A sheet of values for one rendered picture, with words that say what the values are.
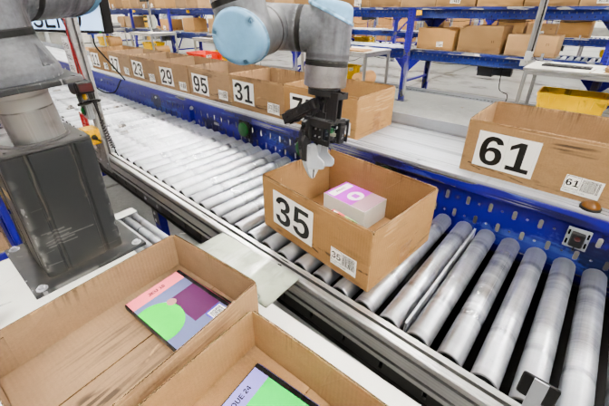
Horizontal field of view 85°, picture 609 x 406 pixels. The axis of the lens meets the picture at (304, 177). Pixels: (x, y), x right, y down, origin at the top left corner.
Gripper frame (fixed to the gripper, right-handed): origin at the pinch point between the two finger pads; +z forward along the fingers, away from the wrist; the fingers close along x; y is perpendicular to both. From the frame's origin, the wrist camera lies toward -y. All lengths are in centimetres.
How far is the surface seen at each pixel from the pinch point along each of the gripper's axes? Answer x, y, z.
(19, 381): -59, -14, 30
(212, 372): -36.4, 11.8, 24.3
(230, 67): 78, -135, -11
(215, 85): 50, -111, -4
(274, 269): -9.1, -1.7, 24.9
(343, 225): -1.0, 11.9, 9.2
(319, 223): -0.1, 4.3, 12.4
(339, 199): 18.6, -2.9, 14.5
